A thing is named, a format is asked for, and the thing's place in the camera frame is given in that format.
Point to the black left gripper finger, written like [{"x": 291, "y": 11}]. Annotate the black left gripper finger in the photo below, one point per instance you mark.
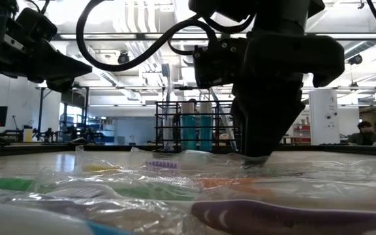
[
  {"x": 60, "y": 85},
  {"x": 64, "y": 67}
]

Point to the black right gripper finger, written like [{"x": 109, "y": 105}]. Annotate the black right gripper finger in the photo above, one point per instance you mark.
[
  {"x": 269, "y": 114},
  {"x": 239, "y": 124}
]

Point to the teal mouthwash bottle white cap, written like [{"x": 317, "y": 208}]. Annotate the teal mouthwash bottle white cap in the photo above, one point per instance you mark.
[
  {"x": 206, "y": 134},
  {"x": 188, "y": 134}
]

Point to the orange toothbrush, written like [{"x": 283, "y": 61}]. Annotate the orange toothbrush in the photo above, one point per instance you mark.
[{"x": 220, "y": 182}]

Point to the purple-bristled toothbrush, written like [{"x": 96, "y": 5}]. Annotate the purple-bristled toothbrush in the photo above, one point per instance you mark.
[{"x": 162, "y": 164}]

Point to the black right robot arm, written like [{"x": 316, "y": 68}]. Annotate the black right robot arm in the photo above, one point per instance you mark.
[{"x": 282, "y": 16}]

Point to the red storage shelf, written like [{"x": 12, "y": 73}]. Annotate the red storage shelf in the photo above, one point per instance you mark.
[{"x": 303, "y": 138}]

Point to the person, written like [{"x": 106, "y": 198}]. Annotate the person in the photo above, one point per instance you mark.
[
  {"x": 366, "y": 137},
  {"x": 193, "y": 101}
]

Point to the white pillar with security cameras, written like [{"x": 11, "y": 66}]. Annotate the white pillar with security cameras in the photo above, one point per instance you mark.
[{"x": 323, "y": 117}]

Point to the pale yellow container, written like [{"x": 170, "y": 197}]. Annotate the pale yellow container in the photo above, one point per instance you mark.
[{"x": 28, "y": 135}]

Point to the black ceiling spotlight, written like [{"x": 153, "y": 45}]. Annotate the black ceiling spotlight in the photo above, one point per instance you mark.
[
  {"x": 123, "y": 58},
  {"x": 356, "y": 59}
]

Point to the yellow toothbrush in wrapper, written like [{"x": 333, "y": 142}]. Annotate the yellow toothbrush in wrapper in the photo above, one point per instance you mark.
[{"x": 96, "y": 168}]

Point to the white blue toothbrush in wrapper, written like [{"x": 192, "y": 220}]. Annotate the white blue toothbrush in wrapper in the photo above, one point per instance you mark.
[{"x": 28, "y": 222}]

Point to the black frame crossbar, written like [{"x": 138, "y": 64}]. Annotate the black frame crossbar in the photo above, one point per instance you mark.
[{"x": 64, "y": 36}]

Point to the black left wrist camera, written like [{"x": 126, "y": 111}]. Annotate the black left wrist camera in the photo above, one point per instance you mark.
[{"x": 36, "y": 24}]

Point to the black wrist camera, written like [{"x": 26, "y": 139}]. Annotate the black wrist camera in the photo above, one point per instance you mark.
[
  {"x": 217, "y": 62},
  {"x": 36, "y": 24}
]

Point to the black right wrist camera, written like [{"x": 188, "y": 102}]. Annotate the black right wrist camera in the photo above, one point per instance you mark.
[{"x": 217, "y": 62}]

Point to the black table frame rim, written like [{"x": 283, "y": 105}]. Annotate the black table frame rim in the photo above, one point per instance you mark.
[{"x": 338, "y": 149}]

